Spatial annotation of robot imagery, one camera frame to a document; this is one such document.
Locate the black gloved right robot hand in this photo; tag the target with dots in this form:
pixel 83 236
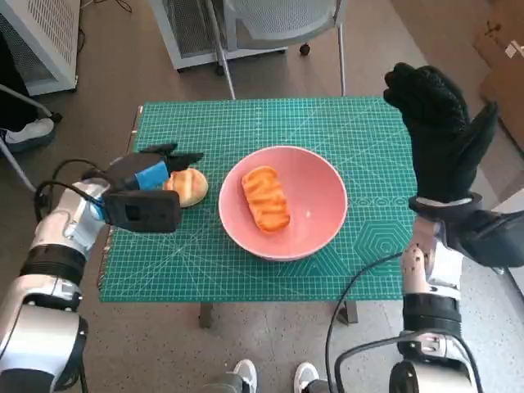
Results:
pixel 442 151

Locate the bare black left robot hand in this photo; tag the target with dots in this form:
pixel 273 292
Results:
pixel 135 170

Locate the round toy bread bun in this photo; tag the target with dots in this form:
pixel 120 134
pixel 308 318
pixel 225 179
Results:
pixel 190 188

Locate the orange striped toy bread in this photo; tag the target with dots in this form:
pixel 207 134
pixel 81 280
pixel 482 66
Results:
pixel 266 198

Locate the pink bowl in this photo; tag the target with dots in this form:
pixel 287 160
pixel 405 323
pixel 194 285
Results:
pixel 315 196

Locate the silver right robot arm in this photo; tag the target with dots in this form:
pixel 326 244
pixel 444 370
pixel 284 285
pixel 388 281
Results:
pixel 417 270

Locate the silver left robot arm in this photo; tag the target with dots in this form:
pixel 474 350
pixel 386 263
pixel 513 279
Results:
pixel 45 327

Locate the brown cardboard box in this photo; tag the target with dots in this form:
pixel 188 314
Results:
pixel 507 90

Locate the person's white shoe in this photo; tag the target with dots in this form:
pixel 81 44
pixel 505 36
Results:
pixel 28 132

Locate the person's leg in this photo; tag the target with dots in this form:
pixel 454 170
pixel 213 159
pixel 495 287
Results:
pixel 14 82

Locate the white cabinet on casters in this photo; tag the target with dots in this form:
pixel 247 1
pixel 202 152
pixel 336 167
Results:
pixel 184 28

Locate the green cutting mat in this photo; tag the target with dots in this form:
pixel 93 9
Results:
pixel 286 123

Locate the white perforated metal cabinet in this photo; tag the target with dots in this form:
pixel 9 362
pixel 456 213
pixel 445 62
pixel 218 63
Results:
pixel 45 37

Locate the grey mesh chair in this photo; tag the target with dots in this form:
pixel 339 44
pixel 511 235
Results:
pixel 278 20

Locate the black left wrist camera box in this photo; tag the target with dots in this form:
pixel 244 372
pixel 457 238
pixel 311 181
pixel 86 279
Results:
pixel 139 213

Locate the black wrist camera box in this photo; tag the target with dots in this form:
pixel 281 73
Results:
pixel 491 241
pixel 139 213

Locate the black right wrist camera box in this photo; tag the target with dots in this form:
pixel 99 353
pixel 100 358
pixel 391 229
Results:
pixel 491 241

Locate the black table leg bracket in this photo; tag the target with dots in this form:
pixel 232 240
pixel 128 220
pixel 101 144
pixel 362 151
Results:
pixel 350 314

